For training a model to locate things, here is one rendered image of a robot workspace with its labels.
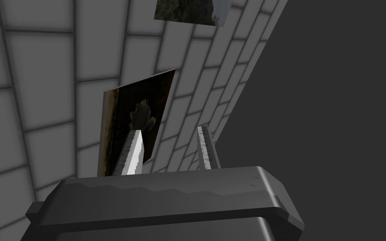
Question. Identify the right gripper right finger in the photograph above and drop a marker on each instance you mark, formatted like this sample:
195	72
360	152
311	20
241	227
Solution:
206	150

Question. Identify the dark green wall picture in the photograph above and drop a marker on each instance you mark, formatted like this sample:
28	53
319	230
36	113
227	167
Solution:
189	10

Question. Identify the dark brown wall picture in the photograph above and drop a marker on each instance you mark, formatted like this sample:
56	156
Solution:
129	113

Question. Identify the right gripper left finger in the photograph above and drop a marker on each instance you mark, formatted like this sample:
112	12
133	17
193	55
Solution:
131	157

